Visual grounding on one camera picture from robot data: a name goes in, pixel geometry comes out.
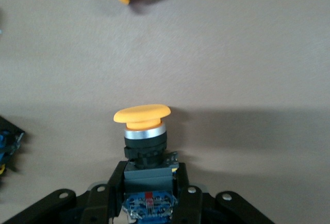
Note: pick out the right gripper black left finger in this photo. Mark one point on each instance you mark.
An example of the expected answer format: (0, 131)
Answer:
(103, 203)

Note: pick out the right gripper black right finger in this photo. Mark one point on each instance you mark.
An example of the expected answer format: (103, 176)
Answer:
(190, 203)

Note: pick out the black blue switch part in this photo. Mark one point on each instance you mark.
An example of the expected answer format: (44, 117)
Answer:
(7, 136)

